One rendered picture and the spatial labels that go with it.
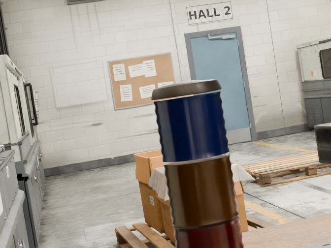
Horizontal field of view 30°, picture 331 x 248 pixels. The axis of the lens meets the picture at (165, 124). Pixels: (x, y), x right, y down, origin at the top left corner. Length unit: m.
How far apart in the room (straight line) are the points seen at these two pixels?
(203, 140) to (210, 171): 0.02
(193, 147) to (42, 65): 11.04
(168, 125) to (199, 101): 0.02
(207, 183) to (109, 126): 11.05
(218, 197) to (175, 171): 0.03
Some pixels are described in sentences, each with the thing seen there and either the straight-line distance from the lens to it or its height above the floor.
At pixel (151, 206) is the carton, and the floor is 0.34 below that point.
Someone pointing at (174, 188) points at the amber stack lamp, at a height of 1.14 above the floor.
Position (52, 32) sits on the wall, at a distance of 11.40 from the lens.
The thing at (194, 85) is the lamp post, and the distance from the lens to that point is 0.32.
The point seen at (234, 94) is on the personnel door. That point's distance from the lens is 11.81.
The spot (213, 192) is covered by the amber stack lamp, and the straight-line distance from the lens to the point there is 0.33.
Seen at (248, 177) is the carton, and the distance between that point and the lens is 4.12.
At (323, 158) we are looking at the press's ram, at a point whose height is 1.11.
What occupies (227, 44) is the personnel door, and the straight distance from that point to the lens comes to 11.83.
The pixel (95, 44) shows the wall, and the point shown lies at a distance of 11.41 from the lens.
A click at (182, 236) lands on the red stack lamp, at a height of 1.11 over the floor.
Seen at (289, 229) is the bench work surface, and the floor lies 0.90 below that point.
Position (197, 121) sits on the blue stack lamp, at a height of 1.18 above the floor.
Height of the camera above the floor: 1.19
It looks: 3 degrees down
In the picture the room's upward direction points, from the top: 9 degrees counter-clockwise
